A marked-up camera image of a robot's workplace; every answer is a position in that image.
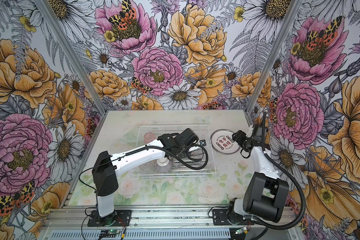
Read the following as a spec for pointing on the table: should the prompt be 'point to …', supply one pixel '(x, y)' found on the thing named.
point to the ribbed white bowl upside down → (163, 165)
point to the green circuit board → (109, 233)
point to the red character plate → (222, 141)
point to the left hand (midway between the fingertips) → (183, 147)
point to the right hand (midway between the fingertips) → (235, 140)
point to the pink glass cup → (148, 137)
